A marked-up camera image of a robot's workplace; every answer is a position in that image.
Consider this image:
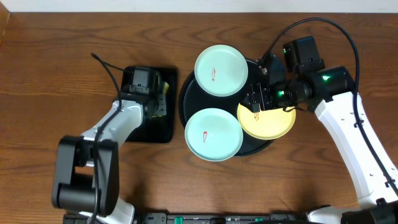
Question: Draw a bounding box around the round black tray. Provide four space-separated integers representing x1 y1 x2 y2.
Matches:
178 73 275 157

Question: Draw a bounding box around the yellow plate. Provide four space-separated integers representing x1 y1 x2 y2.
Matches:
237 104 296 140

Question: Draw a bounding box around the green yellow sponge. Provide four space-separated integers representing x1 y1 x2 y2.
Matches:
162 82 169 95

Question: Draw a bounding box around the rectangular black tray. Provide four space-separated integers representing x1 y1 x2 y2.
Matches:
121 66 178 143

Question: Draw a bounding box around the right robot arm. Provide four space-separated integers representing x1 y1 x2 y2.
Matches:
241 48 397 223

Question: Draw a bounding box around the mint plate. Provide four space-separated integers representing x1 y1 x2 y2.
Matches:
185 108 243 162
194 45 248 97

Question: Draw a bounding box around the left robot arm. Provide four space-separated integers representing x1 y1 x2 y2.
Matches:
51 67 165 223

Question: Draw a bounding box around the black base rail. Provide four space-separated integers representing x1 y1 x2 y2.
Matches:
62 211 312 224

